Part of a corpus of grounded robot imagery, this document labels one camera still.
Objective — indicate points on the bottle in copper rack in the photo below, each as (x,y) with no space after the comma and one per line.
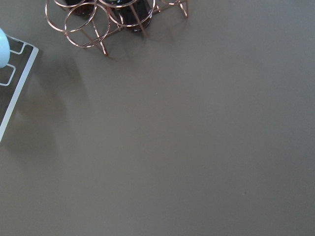
(133,15)

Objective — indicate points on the light blue cup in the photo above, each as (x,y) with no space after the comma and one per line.
(4,49)

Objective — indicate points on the copper wire bottle rack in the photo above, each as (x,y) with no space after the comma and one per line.
(87,23)

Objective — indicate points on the white wire dish rack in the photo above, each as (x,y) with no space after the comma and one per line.
(13,77)

